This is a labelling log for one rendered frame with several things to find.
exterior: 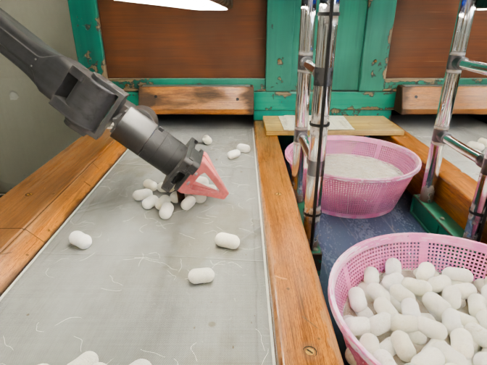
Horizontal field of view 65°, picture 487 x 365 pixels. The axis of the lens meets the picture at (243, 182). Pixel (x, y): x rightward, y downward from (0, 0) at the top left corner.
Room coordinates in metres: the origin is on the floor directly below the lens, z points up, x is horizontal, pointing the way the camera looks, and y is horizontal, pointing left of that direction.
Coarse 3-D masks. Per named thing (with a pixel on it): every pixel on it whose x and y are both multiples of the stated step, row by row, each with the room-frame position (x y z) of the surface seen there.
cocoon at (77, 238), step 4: (72, 232) 0.44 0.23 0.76; (76, 232) 0.44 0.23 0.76; (80, 232) 0.44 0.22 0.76; (72, 236) 0.44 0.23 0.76; (76, 236) 0.44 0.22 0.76; (80, 236) 0.43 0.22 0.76; (84, 236) 0.43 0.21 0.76; (88, 236) 0.44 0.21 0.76; (72, 240) 0.44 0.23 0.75; (76, 240) 0.43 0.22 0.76; (80, 240) 0.43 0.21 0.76; (84, 240) 0.43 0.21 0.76; (88, 240) 0.43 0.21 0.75; (72, 244) 0.44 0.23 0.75; (76, 244) 0.43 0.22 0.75; (80, 244) 0.43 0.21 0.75; (84, 244) 0.43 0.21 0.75; (88, 244) 0.43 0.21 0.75; (84, 248) 0.43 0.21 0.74
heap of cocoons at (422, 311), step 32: (352, 288) 0.35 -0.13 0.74; (384, 288) 0.36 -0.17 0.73; (416, 288) 0.35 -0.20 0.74; (448, 288) 0.35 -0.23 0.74; (480, 288) 0.37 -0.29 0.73; (352, 320) 0.30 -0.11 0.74; (384, 320) 0.30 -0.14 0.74; (416, 320) 0.30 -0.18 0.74; (448, 320) 0.30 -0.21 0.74; (480, 320) 0.31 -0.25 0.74; (384, 352) 0.26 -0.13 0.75; (416, 352) 0.28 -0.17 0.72; (448, 352) 0.26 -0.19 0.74; (480, 352) 0.26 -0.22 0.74
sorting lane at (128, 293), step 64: (192, 128) 1.03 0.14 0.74; (128, 192) 0.61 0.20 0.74; (256, 192) 0.61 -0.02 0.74; (64, 256) 0.42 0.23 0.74; (128, 256) 0.42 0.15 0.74; (192, 256) 0.42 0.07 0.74; (256, 256) 0.42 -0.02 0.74; (0, 320) 0.30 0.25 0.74; (64, 320) 0.30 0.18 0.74; (128, 320) 0.30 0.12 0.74; (192, 320) 0.30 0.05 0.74; (256, 320) 0.30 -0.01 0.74
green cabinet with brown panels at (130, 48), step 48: (96, 0) 1.04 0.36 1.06; (240, 0) 1.05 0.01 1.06; (288, 0) 1.04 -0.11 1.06; (384, 0) 1.04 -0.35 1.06; (432, 0) 1.05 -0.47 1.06; (96, 48) 1.03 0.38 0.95; (144, 48) 1.05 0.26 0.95; (192, 48) 1.05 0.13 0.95; (240, 48) 1.05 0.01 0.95; (288, 48) 1.04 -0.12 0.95; (336, 48) 1.05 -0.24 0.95; (384, 48) 1.04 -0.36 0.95; (432, 48) 1.05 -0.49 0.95; (480, 48) 1.05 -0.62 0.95
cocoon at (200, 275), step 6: (192, 270) 0.36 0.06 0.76; (198, 270) 0.36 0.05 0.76; (204, 270) 0.36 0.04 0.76; (210, 270) 0.37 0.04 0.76; (192, 276) 0.36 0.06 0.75; (198, 276) 0.36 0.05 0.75; (204, 276) 0.36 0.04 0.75; (210, 276) 0.36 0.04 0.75; (192, 282) 0.36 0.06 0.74; (198, 282) 0.36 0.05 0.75; (204, 282) 0.36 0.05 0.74
